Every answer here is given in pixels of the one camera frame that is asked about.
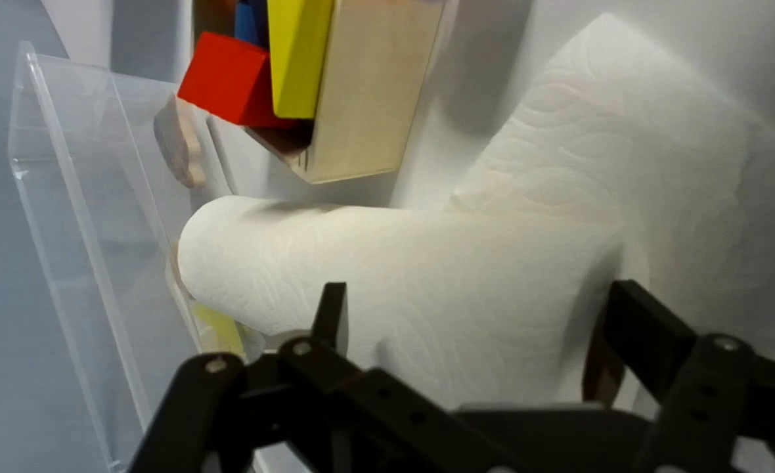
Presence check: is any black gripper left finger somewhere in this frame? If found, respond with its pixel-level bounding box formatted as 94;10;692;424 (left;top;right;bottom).
126;282;529;473

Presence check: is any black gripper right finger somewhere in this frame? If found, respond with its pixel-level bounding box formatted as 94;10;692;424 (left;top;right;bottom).
603;278;775;473

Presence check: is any white paper towel roll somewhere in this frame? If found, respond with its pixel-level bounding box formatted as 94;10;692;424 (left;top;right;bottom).
175;10;775;415

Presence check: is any brown yellow item in tote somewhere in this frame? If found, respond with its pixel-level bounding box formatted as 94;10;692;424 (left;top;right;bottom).
188;299;251;363

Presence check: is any clear plastic tote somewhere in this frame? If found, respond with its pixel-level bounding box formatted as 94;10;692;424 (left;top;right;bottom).
5;40;259;473

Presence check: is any wooden block tray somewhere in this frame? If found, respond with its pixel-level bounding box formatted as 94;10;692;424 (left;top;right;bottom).
253;0;449;187

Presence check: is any red wooden block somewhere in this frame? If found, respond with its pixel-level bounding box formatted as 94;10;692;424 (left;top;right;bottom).
176;31;305;132

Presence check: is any yellow wooden block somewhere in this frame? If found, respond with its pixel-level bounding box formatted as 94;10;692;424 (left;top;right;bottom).
265;0;336;120

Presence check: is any blue wooden block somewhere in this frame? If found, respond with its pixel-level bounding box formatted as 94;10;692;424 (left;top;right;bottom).
232;0;272;51

